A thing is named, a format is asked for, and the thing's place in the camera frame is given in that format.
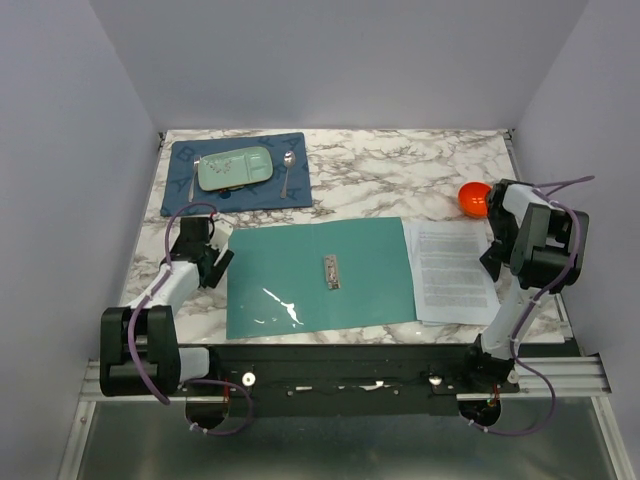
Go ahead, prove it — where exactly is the orange bowl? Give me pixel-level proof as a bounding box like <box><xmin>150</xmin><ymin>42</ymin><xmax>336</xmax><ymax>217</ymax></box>
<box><xmin>457</xmin><ymin>181</ymin><xmax>491</xmax><ymax>219</ymax></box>

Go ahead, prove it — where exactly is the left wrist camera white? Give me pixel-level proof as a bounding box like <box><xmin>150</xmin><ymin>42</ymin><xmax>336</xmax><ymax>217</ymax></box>
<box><xmin>209</xmin><ymin>223</ymin><xmax>233</xmax><ymax>251</ymax></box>

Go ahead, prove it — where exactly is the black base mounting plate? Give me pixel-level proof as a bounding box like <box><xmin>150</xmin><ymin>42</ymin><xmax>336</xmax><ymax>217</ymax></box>
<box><xmin>205</xmin><ymin>344</ymin><xmax>514</xmax><ymax>417</ymax></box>

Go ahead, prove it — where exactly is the printed paper sheet top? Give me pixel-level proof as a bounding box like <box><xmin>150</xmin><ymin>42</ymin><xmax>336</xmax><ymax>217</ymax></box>
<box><xmin>403</xmin><ymin>221</ymin><xmax>499</xmax><ymax>327</ymax></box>

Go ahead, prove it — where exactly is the green divided plate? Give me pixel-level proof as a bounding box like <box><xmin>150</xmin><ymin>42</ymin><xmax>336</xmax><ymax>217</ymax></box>
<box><xmin>197</xmin><ymin>147</ymin><xmax>274</xmax><ymax>191</ymax></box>

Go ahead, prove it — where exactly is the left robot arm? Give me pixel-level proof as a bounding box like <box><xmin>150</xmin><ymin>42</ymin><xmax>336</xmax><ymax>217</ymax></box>
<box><xmin>99</xmin><ymin>217</ymin><xmax>234</xmax><ymax>404</ymax></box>

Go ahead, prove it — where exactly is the aluminium rail frame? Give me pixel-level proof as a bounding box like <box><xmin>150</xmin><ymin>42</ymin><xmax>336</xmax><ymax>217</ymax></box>
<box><xmin>58</xmin><ymin>356</ymin><xmax>635</xmax><ymax>479</ymax></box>

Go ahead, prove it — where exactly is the teal file folder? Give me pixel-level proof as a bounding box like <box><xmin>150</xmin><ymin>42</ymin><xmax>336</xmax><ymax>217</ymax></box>
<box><xmin>226</xmin><ymin>217</ymin><xmax>416</xmax><ymax>340</ymax></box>

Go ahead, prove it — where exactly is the silver fork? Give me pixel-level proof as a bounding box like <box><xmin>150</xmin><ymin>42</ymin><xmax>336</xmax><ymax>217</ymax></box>
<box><xmin>188</xmin><ymin>155</ymin><xmax>201</xmax><ymax>203</ymax></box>

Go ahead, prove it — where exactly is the silver spoon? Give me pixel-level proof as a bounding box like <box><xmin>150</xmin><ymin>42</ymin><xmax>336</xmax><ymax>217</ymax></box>
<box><xmin>280</xmin><ymin>151</ymin><xmax>296</xmax><ymax>199</ymax></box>

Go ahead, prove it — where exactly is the blue placemat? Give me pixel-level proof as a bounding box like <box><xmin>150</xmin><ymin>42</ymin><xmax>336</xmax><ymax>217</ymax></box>
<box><xmin>160</xmin><ymin>132</ymin><xmax>313</xmax><ymax>217</ymax></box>

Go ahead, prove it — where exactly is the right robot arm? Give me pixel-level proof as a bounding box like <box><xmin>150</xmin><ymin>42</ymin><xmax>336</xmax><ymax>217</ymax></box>
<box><xmin>459</xmin><ymin>179</ymin><xmax>590</xmax><ymax>392</ymax></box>

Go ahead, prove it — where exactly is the metal folder clip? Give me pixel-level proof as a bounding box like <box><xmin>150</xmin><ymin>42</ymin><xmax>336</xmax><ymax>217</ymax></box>
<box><xmin>324</xmin><ymin>254</ymin><xmax>341</xmax><ymax>290</ymax></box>

